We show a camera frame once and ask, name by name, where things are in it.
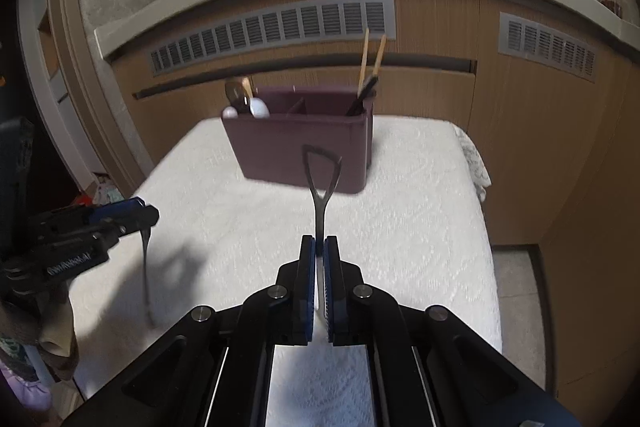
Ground long grey vent grille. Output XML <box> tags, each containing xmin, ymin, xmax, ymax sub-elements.
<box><xmin>148</xmin><ymin>0</ymin><xmax>398</xmax><ymax>78</ymax></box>

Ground white paper towel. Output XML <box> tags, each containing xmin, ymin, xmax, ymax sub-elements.
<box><xmin>267</xmin><ymin>342</ymin><xmax>377</xmax><ymax>427</ymax></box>

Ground bronze spoon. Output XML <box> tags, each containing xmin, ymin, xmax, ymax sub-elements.
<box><xmin>224</xmin><ymin>79</ymin><xmax>246</xmax><ymax>105</ymax></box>

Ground white lace cloth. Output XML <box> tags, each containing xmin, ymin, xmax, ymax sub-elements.
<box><xmin>454</xmin><ymin>127</ymin><xmax>493</xmax><ymax>202</ymax></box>

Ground red packaging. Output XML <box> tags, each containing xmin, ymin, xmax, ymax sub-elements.
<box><xmin>75</xmin><ymin>174</ymin><xmax>123</xmax><ymax>208</ymax></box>

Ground beige door frame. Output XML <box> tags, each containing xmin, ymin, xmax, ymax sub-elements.
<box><xmin>17</xmin><ymin>0</ymin><xmax>156</xmax><ymax>192</ymax></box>

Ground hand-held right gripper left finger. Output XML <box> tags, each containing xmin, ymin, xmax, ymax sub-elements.
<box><xmin>62</xmin><ymin>234</ymin><xmax>317</xmax><ymax>427</ymax></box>

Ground slim metal utensil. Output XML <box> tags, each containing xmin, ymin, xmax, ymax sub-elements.
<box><xmin>141</xmin><ymin>227</ymin><xmax>157</xmax><ymax>327</ymax></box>

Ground maroon utensil holder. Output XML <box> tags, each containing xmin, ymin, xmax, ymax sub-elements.
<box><xmin>221</xmin><ymin>88</ymin><xmax>377</xmax><ymax>194</ymax></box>

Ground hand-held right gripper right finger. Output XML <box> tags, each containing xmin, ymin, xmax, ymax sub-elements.
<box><xmin>324</xmin><ymin>235</ymin><xmax>583</xmax><ymax>427</ymax></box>

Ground white tablecloth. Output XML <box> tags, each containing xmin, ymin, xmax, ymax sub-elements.
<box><xmin>67</xmin><ymin>114</ymin><xmax>503</xmax><ymax>427</ymax></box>

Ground short grey vent grille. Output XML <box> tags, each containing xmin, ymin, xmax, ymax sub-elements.
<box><xmin>498</xmin><ymin>13</ymin><xmax>598</xmax><ymax>82</ymax></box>

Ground person's left forearm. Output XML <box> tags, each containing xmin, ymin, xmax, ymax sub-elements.
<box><xmin>0</xmin><ymin>287</ymin><xmax>80</xmax><ymax>380</ymax></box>

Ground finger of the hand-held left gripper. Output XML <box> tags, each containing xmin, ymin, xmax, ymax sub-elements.
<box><xmin>112</xmin><ymin>205</ymin><xmax>161</xmax><ymax>236</ymax></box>
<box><xmin>87</xmin><ymin>199</ymin><xmax>147</xmax><ymax>224</ymax></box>

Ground black metal utensil handle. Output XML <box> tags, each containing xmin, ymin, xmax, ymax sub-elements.
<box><xmin>301</xmin><ymin>145</ymin><xmax>344</xmax><ymax>328</ymax></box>

